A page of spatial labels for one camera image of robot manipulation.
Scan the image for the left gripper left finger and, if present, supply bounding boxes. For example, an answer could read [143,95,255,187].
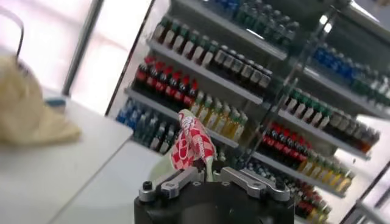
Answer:
[138,166,205,202]

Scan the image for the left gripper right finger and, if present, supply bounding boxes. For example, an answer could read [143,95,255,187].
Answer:
[213,166,291,202]

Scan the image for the light green polo shirt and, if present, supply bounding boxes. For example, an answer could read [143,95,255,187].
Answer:
[147,108,218,183]

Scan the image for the small white label dark bottle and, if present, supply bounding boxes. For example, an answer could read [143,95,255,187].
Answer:
[151,121,167,150]
[158,126,176,155]

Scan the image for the red cap cola bottle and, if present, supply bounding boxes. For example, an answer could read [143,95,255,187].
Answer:
[298,139,310,170]
[165,71,183,100]
[263,123,277,152]
[285,132,297,164]
[183,79,199,108]
[155,66,174,96]
[291,136,304,167]
[145,61,165,91]
[135,56,155,86]
[277,129,289,159]
[175,75,191,105]
[270,126,283,156]

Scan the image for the green cap yellow tea bottle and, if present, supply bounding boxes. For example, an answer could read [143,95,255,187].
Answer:
[338,170,356,194]
[309,153,325,180]
[232,112,249,143]
[324,163,341,187]
[331,166,348,191]
[316,158,333,183]
[197,96,214,124]
[214,105,232,135]
[224,108,241,139]
[300,150,317,176]
[190,91,205,115]
[205,100,223,128]

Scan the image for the small green drink bottle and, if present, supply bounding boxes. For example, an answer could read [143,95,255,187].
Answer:
[133,111,147,138]
[142,115,156,144]

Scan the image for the small blue water bottle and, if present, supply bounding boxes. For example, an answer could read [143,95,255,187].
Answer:
[116,102,130,124]
[125,105,140,129]

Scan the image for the white cap black label bottle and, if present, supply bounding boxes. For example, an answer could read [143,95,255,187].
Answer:
[239,59,255,86]
[221,49,238,77]
[258,68,274,95]
[213,44,229,72]
[249,63,264,91]
[230,54,246,82]

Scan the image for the dark slanted metal pole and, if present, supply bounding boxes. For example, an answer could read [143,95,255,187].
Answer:
[104,0,158,117]

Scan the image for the blue white handheld device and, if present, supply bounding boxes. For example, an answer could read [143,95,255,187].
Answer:
[44,96,67,114]

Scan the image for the pale yellow garment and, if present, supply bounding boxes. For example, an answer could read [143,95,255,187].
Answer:
[0,54,82,146]

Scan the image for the white metal frame table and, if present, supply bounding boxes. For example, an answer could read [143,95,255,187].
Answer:
[355,185,390,224]

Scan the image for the grey window frame post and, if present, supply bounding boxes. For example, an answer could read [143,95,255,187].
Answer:
[62,0,105,97]

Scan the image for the thin black cable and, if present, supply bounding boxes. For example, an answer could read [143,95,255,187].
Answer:
[0,5,25,58]

